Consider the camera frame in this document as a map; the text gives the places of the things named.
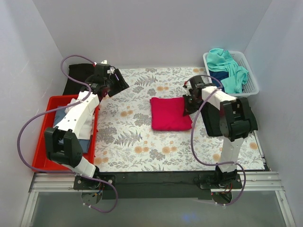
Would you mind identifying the black cloth back left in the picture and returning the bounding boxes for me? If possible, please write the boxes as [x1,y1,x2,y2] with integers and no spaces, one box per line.
[63,63,94,95]

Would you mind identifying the teal t shirt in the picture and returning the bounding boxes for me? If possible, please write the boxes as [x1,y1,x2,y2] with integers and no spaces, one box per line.
[206,48,249,94]

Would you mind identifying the white plastic basket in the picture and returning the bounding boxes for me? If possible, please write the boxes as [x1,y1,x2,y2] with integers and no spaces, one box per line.
[203,51,259,97]

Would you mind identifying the floral patterned mat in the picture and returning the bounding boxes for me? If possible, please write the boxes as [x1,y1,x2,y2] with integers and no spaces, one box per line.
[91,67,266,172]

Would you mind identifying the folded white t shirt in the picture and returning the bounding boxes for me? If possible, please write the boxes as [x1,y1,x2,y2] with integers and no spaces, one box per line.
[58,95,99,140]

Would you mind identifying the black cloth right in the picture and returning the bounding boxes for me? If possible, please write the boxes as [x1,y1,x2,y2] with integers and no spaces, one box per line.
[201,103,258,140]

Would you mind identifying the dark blue t shirt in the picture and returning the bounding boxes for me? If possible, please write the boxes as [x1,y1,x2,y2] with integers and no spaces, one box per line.
[209,71,229,87]

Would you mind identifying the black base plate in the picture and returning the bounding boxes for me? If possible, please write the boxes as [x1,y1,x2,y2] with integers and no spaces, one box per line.
[73,171,228,200]

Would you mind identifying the red t shirt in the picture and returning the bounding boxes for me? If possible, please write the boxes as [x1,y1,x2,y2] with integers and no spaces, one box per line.
[150,97,192,131]

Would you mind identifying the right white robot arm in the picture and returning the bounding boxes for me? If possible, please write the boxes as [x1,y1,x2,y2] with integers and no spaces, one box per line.
[183,75,258,187]

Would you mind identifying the black cloth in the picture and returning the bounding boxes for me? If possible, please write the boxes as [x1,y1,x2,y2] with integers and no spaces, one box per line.
[201,103,258,140]
[63,63,94,95]

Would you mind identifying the red plastic tray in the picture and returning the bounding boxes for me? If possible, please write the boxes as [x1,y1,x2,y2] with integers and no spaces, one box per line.
[32,95,99,171]

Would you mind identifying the folded blue t shirt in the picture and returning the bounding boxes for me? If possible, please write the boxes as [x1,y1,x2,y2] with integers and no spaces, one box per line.
[53,106,94,154]

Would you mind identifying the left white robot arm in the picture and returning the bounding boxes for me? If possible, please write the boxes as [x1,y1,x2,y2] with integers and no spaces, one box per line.
[44,61,129,177]

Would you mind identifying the aluminium frame rail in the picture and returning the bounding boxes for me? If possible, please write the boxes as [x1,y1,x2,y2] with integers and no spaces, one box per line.
[21,172,295,227]

